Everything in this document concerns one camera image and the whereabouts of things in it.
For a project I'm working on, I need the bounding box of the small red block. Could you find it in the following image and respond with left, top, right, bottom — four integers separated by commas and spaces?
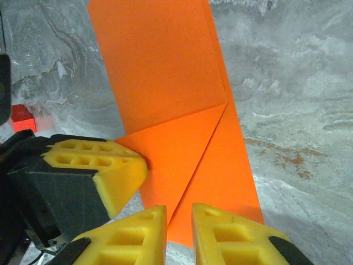
9, 104, 38, 133

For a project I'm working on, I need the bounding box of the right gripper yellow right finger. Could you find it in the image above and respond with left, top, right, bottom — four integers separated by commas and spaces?
191, 202, 309, 265

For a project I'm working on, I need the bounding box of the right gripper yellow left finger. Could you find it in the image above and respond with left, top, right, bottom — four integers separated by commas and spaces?
54, 204, 168, 265

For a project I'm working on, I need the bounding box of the orange paper sheet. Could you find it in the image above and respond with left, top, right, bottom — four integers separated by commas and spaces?
87, 0, 265, 249

